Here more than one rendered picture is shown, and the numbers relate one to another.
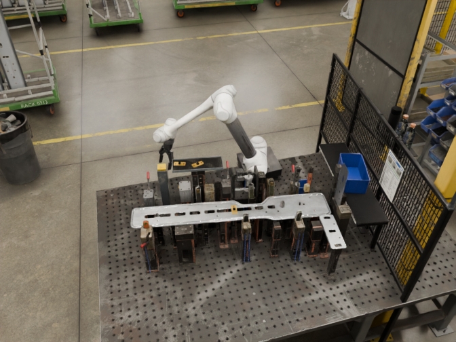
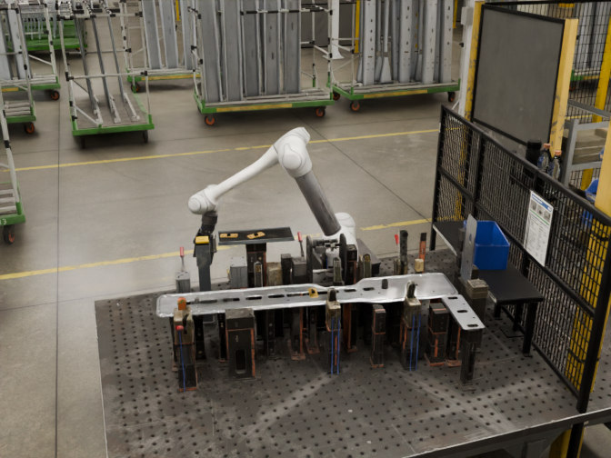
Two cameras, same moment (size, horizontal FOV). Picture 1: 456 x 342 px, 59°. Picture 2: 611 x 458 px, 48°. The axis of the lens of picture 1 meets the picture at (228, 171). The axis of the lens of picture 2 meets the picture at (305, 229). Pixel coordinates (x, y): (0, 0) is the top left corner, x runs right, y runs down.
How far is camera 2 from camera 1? 0.94 m
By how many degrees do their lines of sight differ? 17
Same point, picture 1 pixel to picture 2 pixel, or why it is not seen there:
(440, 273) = not seen: outside the picture
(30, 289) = not seen: outside the picture
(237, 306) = (325, 426)
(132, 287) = (157, 409)
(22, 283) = not seen: outside the picture
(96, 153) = (82, 290)
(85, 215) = (65, 369)
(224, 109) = (294, 152)
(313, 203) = (431, 283)
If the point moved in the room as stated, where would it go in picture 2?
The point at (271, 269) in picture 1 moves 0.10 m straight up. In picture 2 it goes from (375, 382) to (375, 363)
